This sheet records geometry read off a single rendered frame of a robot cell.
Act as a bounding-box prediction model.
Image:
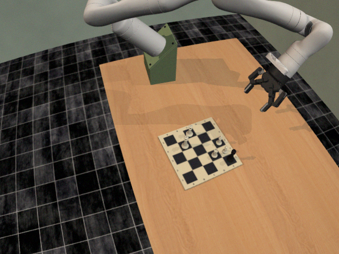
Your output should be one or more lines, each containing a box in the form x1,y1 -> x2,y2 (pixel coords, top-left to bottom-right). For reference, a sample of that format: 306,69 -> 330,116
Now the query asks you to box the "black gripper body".
261,64 -> 290,93

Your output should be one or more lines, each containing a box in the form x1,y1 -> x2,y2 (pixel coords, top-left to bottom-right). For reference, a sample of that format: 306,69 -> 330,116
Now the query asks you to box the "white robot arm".
83,0 -> 333,78

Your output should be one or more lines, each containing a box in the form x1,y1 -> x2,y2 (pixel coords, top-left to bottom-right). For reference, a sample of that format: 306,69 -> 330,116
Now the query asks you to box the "chessboard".
158,117 -> 242,190

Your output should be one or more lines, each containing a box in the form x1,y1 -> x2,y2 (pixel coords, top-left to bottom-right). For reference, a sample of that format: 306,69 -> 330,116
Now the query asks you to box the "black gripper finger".
260,83 -> 287,112
244,67 -> 268,94

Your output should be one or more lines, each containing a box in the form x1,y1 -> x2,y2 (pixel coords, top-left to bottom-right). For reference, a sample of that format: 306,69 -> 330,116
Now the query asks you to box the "black chess piece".
227,149 -> 236,162

